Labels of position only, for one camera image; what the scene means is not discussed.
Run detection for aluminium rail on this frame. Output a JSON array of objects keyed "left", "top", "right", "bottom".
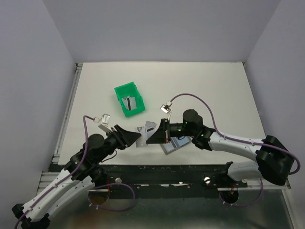
[
  {"left": 51, "top": 63, "right": 83, "bottom": 165},
  {"left": 37, "top": 171, "right": 292, "bottom": 191}
]

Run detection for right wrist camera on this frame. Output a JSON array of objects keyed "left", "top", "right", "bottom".
[{"left": 160, "top": 101, "right": 172, "bottom": 120}]

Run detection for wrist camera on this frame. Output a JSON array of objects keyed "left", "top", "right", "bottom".
[
  {"left": 93, "top": 114, "right": 111, "bottom": 133},
  {"left": 160, "top": 101, "right": 172, "bottom": 120}
]

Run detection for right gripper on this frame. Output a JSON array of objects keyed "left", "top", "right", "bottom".
[{"left": 147, "top": 118, "right": 195, "bottom": 144}]

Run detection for aluminium left side rail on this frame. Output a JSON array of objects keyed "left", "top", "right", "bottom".
[{"left": 51, "top": 63, "right": 83, "bottom": 165}]

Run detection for green plastic bin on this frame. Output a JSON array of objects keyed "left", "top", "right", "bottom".
[{"left": 114, "top": 82, "right": 145, "bottom": 117}]

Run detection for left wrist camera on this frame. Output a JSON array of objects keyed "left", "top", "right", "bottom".
[{"left": 93, "top": 114, "right": 111, "bottom": 133}]

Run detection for cards in green bin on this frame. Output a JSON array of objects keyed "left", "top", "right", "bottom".
[{"left": 122, "top": 96, "right": 137, "bottom": 111}]

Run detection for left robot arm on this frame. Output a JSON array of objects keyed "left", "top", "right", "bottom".
[{"left": 12, "top": 125, "right": 141, "bottom": 229}]

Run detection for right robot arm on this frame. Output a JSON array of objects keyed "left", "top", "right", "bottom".
[{"left": 146, "top": 109, "right": 295, "bottom": 187}]

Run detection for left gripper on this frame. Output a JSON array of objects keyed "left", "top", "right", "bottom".
[{"left": 95, "top": 125, "right": 142, "bottom": 164}]

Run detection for silver card beside diamond card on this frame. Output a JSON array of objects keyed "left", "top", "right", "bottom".
[{"left": 135, "top": 126, "right": 147, "bottom": 148}]

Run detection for silver diamond print card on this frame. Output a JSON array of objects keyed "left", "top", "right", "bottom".
[{"left": 145, "top": 121, "right": 157, "bottom": 139}]

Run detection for aluminium front rail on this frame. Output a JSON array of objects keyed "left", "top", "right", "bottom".
[{"left": 37, "top": 171, "right": 292, "bottom": 191}]

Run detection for grey card holder wallet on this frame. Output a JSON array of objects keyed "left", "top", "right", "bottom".
[{"left": 160, "top": 136, "right": 191, "bottom": 155}]

